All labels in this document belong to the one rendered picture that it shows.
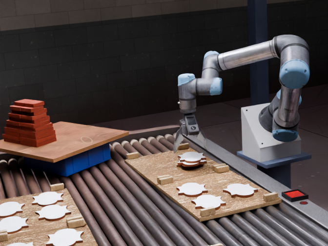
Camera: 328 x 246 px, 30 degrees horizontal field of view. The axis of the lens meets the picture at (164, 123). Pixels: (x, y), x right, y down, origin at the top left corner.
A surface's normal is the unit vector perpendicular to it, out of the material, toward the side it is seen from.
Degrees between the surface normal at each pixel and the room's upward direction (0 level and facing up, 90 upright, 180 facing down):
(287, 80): 122
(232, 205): 0
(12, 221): 0
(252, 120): 46
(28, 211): 0
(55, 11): 90
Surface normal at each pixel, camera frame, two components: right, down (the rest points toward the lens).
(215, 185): -0.07, -0.97
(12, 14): 0.42, 0.20
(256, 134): 0.24, -0.53
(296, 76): -0.13, 0.73
